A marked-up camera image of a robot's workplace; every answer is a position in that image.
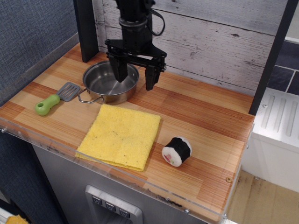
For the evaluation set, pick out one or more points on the green handled grey spatula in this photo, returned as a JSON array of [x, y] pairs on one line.
[[66, 93]]

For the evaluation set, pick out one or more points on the silver dispenser button panel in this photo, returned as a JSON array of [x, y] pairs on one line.
[[108, 209]]

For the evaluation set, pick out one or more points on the yellow object at corner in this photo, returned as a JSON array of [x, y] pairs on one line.
[[16, 220]]

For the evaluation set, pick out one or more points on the black left frame post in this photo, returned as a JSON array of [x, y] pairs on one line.
[[86, 28]]

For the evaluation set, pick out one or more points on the white ridged cabinet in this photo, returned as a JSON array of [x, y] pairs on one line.
[[273, 148]]

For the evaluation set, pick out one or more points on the black right frame post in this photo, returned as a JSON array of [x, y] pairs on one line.
[[273, 55]]

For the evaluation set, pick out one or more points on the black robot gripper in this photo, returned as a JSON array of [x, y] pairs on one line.
[[136, 47]]

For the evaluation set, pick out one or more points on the plush sushi roll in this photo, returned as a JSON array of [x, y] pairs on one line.
[[177, 151]]

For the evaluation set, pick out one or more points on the black frame post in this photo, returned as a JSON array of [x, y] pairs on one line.
[[273, 55], [86, 28]]

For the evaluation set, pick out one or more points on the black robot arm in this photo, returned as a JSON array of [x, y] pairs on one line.
[[138, 10]]

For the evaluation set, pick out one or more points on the yellow folded cloth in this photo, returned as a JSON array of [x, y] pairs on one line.
[[121, 137]]

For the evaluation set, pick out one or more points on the stainless steel pot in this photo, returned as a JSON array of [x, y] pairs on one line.
[[102, 87]]

